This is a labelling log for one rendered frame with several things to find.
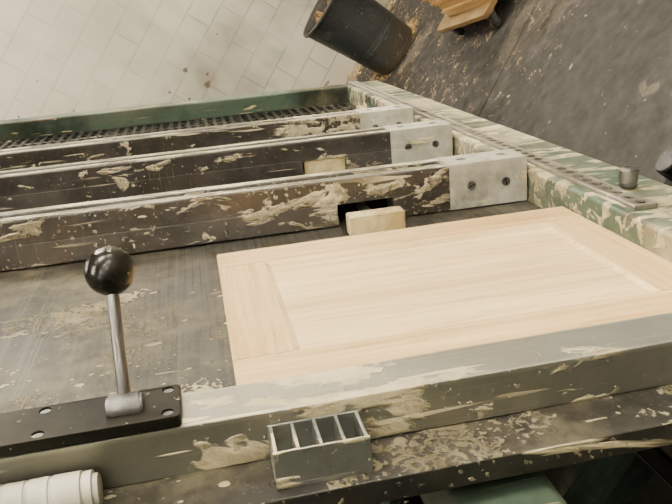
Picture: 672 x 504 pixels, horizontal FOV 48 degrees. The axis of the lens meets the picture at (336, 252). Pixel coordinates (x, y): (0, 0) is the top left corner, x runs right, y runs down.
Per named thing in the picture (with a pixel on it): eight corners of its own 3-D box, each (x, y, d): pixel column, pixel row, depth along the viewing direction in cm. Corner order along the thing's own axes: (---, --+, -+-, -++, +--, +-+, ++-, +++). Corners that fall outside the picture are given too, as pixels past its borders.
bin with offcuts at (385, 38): (428, 15, 516) (349, -38, 495) (394, 81, 515) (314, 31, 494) (400, 26, 564) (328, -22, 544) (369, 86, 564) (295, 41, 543)
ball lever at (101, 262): (150, 418, 54) (128, 238, 56) (96, 427, 53) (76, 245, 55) (156, 417, 57) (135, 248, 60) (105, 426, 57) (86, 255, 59)
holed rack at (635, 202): (657, 207, 91) (657, 202, 91) (634, 210, 90) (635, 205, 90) (356, 82, 245) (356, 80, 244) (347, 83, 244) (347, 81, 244)
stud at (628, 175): (641, 189, 99) (642, 167, 98) (624, 191, 98) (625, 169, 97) (631, 185, 101) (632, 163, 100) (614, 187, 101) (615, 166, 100)
